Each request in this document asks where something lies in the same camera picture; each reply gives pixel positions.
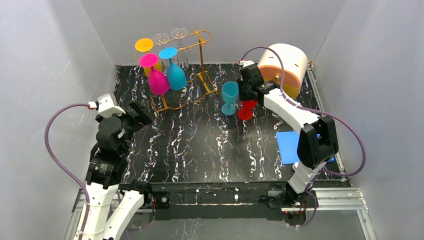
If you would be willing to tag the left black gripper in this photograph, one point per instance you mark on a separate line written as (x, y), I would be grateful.
(133, 119)

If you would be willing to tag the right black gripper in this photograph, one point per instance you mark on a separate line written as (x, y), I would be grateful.
(247, 91)

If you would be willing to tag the light blue wine glass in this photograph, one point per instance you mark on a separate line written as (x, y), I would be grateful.
(229, 93)

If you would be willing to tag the red wine glass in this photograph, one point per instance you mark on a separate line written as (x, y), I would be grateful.
(245, 113)

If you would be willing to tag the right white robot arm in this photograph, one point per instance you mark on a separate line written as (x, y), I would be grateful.
(317, 142)

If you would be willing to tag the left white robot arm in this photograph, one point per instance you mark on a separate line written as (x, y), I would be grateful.
(108, 160)

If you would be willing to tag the magenta wine glass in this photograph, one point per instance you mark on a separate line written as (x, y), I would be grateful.
(157, 81)

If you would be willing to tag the clear wine glass right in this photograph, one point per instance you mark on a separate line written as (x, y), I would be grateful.
(182, 57)

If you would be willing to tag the clear wine glass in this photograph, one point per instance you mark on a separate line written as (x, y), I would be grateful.
(182, 57)
(161, 39)

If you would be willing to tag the teal blue wine glass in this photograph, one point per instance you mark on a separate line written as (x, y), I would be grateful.
(175, 75)

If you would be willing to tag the yellow wine glass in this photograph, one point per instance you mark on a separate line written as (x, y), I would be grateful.
(143, 47)

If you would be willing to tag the clear wine glass left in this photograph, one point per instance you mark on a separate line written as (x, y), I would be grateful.
(161, 39)

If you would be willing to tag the round pastel drawer cabinet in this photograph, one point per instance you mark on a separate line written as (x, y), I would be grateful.
(287, 68)

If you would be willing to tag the blue flat board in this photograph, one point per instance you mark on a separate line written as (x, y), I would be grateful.
(287, 145)

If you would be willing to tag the small white bar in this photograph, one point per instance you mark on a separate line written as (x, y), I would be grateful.
(295, 165)

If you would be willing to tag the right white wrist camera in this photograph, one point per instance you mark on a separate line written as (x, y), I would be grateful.
(245, 63)

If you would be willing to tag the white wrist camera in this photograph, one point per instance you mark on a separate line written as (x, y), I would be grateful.
(245, 63)
(106, 105)

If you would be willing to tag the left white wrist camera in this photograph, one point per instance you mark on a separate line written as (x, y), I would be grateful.
(106, 105)

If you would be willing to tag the gold wire wine glass rack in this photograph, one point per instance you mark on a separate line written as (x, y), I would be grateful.
(195, 38)

